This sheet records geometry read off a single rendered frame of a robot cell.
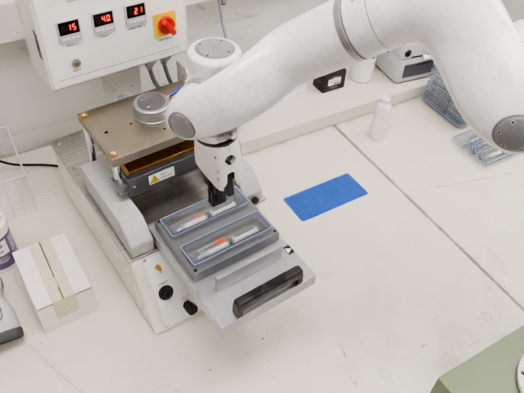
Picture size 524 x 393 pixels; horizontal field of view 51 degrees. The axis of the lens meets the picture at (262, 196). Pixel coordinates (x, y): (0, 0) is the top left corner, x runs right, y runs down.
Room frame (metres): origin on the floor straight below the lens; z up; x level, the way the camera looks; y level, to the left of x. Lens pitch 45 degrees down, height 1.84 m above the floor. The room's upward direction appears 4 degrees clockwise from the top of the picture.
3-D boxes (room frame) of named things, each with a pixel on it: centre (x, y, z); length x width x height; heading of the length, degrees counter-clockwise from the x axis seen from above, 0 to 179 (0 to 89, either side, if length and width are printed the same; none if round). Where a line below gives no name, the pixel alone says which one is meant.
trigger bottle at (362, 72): (1.67, -0.32, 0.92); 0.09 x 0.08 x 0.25; 83
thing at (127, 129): (1.00, 0.25, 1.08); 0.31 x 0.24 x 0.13; 128
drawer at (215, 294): (0.72, 0.06, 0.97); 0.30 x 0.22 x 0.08; 38
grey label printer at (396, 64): (1.78, -0.46, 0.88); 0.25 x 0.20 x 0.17; 26
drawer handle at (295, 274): (0.61, -0.02, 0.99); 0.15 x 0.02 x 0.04; 128
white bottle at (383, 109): (1.41, -0.35, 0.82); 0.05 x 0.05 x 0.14
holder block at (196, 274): (0.76, 0.09, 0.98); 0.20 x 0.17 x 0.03; 128
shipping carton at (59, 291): (0.73, 0.46, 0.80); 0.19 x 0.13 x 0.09; 32
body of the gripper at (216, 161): (0.75, 0.09, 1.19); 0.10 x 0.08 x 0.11; 37
